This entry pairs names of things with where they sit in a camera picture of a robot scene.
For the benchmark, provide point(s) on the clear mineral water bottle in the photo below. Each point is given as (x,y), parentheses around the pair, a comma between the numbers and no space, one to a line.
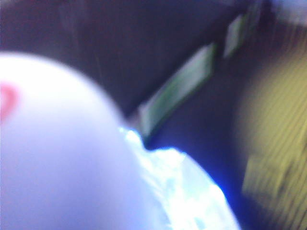
(60,148)

